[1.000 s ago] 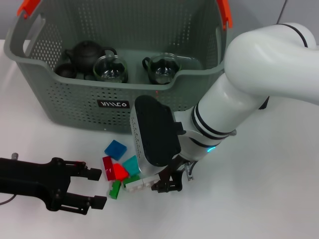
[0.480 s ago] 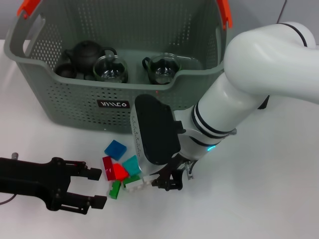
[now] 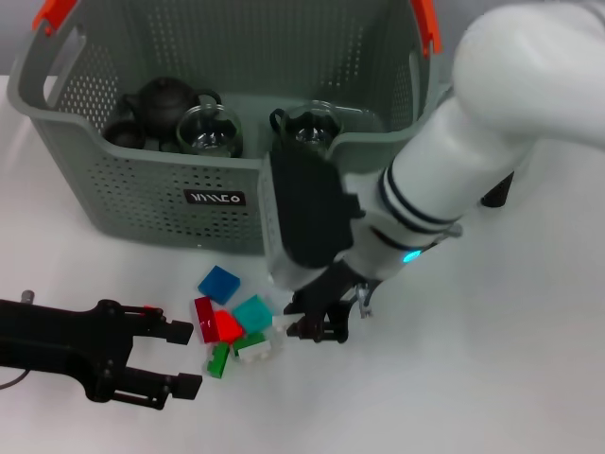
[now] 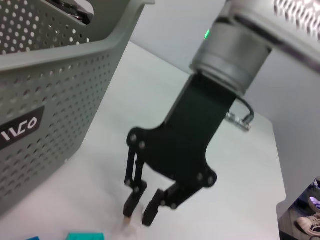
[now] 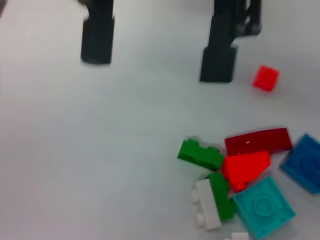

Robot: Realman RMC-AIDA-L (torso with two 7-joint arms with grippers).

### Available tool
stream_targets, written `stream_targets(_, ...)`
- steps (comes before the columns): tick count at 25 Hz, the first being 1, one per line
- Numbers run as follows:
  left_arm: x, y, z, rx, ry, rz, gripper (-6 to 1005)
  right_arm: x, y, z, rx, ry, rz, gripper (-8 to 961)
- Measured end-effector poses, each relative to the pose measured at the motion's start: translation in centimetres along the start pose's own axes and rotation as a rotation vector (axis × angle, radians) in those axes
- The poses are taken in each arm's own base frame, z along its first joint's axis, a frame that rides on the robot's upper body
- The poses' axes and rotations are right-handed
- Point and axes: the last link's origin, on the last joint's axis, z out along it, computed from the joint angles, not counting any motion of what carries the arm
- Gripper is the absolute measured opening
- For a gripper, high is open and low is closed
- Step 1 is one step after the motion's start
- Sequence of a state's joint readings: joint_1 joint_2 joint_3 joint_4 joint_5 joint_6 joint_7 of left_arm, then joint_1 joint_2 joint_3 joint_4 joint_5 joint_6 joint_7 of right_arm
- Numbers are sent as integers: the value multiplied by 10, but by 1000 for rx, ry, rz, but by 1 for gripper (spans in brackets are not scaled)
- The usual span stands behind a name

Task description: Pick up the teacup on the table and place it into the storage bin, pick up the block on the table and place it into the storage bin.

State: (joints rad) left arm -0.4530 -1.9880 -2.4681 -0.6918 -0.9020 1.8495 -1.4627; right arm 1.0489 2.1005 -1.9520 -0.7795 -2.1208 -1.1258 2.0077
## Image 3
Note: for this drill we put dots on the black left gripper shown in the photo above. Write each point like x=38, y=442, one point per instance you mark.
x=57, y=345

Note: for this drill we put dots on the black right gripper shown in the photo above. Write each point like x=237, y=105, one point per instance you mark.
x=335, y=284

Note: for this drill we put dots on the white toy brick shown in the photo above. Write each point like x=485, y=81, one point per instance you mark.
x=280, y=322
x=255, y=354

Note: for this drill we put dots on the glass teacup black base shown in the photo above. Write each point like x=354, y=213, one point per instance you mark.
x=309, y=130
x=210, y=137

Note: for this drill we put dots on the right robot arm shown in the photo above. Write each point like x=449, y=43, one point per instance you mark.
x=472, y=142

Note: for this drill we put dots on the grey perforated storage bin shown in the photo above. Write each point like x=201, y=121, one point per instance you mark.
x=142, y=198

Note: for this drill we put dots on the dark clay teacup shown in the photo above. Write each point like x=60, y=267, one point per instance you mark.
x=125, y=134

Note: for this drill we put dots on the green toy brick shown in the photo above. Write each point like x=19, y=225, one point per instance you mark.
x=218, y=361
x=248, y=341

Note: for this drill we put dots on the dark red toy brick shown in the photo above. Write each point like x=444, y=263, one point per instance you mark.
x=204, y=324

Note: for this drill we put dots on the teal square toy tile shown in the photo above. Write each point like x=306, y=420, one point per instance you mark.
x=253, y=314

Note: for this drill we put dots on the bright red slope brick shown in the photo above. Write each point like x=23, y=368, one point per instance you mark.
x=228, y=327

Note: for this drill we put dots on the blue square toy tile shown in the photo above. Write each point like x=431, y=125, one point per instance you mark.
x=219, y=285

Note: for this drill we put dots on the dark clay teapot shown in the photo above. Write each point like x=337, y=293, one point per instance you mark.
x=163, y=106

